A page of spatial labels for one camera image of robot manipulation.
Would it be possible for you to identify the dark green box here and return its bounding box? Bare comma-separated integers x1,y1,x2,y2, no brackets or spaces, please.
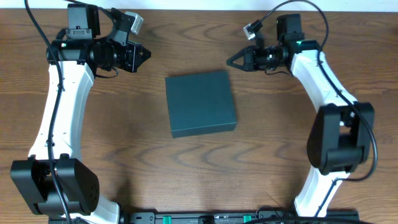
165,70,238,138

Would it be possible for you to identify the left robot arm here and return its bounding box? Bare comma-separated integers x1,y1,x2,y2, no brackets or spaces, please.
10,39,151,223

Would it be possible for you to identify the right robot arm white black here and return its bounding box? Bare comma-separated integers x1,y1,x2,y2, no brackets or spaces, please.
226,14,375,218

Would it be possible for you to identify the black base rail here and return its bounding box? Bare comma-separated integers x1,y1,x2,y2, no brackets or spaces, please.
48,210,360,224

